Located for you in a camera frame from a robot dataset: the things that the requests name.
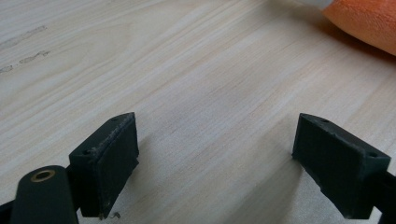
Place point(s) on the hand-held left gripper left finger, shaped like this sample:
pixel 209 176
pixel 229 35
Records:
pixel 106 165

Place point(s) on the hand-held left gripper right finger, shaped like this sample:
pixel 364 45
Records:
pixel 339 168

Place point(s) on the orange cloth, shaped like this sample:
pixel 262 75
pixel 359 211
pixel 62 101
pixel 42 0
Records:
pixel 364 21

